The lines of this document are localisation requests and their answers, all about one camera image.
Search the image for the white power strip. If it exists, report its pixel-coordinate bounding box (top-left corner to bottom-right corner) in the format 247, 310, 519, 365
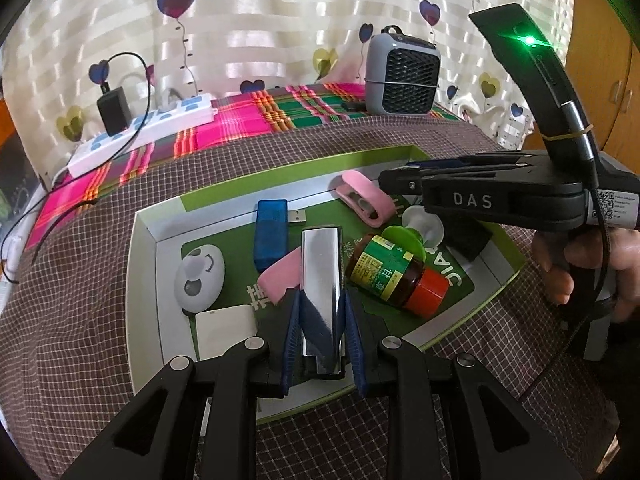
66, 93, 217, 178

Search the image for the silver metal lighter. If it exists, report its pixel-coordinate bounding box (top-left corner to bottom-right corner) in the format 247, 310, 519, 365
300, 226, 345, 380

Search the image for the black power cable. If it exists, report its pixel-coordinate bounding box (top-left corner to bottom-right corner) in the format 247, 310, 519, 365
0, 51, 154, 286

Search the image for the brown jar red lid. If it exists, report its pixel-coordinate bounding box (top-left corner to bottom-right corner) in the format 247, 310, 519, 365
345, 234, 449, 320

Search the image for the wooden cabinet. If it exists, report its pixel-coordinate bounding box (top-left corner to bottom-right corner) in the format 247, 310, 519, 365
525, 0, 639, 171

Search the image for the white smiley face gadget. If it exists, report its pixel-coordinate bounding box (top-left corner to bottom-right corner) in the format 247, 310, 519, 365
174, 244, 224, 314

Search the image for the blue usb tester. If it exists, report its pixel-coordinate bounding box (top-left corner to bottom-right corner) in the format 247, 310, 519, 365
253, 200, 306, 273

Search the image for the pink folding clip front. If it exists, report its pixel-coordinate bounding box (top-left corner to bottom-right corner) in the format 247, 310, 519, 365
257, 247, 302, 304

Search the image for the black rectangular device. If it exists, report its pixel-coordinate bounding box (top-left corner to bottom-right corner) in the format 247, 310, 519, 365
442, 217, 492, 261

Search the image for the grey portable fan heater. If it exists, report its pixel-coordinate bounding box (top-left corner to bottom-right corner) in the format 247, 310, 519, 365
364, 25, 440, 116

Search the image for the green white spool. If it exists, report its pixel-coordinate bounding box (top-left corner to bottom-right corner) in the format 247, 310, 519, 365
382, 205, 445, 263

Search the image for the green white cardboard box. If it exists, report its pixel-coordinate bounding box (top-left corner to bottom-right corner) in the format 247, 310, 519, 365
126, 145, 525, 422

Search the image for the colourful plaid cloth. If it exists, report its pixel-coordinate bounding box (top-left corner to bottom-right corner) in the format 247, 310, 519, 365
24, 81, 461, 252

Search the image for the white wall charger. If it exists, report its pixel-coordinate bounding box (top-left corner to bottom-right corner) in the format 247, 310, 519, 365
195, 304, 257, 361

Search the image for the heart pattern curtain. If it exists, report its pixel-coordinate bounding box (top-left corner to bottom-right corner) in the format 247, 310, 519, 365
1, 0, 574, 178

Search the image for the person right hand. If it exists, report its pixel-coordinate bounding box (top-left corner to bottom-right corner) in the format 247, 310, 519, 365
532, 228, 640, 322

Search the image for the black power adapter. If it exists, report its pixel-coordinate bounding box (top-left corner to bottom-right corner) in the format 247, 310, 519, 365
96, 82, 132, 136

